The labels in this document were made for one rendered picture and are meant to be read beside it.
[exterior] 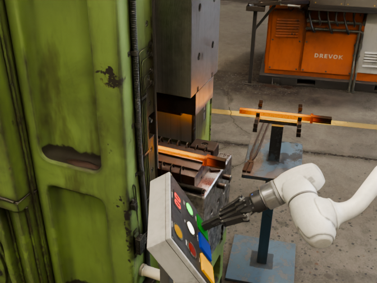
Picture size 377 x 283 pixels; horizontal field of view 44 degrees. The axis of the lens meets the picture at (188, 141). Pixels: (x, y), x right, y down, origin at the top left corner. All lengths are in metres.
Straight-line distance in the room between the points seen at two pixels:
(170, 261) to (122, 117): 0.51
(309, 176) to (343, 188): 2.23
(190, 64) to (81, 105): 0.42
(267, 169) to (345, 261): 0.97
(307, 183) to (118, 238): 0.79
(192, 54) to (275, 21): 3.67
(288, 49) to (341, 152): 1.61
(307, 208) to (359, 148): 2.92
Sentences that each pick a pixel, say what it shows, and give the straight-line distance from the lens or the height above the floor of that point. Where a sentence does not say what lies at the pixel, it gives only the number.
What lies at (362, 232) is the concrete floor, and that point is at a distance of 3.41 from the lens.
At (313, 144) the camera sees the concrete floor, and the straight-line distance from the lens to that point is 4.32.
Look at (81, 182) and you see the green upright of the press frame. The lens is 1.84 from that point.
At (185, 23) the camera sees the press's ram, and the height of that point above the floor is 1.65.
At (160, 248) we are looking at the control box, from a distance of 1.37.
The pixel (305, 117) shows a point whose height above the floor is 1.04.
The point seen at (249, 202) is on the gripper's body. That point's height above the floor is 1.11.
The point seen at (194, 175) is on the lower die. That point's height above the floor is 0.98.
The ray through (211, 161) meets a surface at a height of 1.00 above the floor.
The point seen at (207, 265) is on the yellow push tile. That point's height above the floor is 1.01.
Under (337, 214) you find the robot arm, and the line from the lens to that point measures 1.51.
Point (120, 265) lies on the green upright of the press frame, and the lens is 2.02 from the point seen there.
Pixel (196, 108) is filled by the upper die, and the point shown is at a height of 1.30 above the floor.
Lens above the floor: 2.09
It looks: 30 degrees down
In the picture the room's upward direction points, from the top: 1 degrees clockwise
